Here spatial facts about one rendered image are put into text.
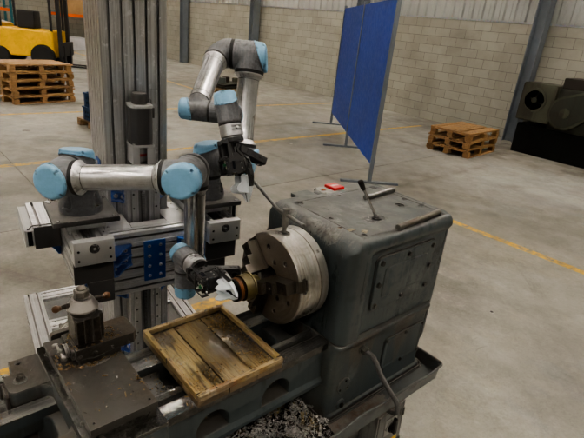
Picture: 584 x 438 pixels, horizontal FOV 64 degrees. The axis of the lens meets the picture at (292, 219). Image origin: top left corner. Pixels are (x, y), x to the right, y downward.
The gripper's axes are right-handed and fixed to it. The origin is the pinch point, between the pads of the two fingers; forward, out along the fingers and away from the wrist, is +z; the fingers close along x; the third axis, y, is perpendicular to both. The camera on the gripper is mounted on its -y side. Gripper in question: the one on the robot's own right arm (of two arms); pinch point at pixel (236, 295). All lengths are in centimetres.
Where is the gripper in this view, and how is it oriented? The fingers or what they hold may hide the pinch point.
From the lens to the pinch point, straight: 146.6
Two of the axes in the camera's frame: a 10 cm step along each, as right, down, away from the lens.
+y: -7.7, 1.7, -6.1
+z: 6.3, 3.5, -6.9
